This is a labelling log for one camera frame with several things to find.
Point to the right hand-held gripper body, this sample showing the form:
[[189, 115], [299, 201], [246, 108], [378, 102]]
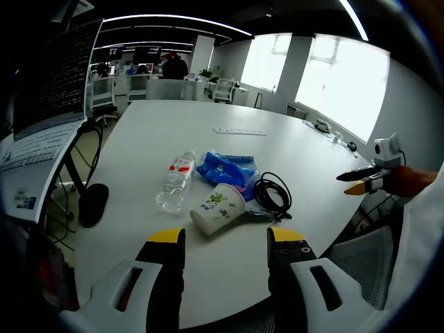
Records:
[[386, 147]]

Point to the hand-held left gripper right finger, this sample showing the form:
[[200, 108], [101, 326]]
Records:
[[301, 298]]

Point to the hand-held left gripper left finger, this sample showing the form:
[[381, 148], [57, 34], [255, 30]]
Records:
[[114, 295]]

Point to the clear packet with blue print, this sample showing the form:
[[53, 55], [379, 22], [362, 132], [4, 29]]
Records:
[[258, 208]]

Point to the white paper cup green print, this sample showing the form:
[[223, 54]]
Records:
[[218, 208]]

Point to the clear plastic water bottle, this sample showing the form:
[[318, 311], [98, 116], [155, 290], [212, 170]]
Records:
[[175, 180]]

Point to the blue tissue packet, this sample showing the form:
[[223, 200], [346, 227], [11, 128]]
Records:
[[222, 171]]

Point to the white round tabletop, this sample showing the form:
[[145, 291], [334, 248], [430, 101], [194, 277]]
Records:
[[222, 263]]

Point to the person's right hand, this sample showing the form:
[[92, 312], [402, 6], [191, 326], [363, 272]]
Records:
[[400, 182]]

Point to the small white device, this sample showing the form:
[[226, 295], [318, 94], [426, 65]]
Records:
[[322, 124]]

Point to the grey mesh office chair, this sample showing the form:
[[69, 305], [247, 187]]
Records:
[[367, 260]]

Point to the person's white shirt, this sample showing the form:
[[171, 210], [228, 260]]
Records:
[[421, 243]]

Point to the black round stand base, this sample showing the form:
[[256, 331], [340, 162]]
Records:
[[93, 204]]

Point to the white power strip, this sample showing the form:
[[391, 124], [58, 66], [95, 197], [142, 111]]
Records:
[[239, 131]]

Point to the black laptop stand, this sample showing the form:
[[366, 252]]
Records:
[[74, 170]]

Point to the white office chair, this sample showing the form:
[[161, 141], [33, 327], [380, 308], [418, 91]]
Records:
[[223, 89], [137, 86], [103, 93]]

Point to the silver laptop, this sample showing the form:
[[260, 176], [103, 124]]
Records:
[[38, 145]]

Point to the green potted plant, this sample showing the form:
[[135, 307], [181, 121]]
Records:
[[206, 74]]

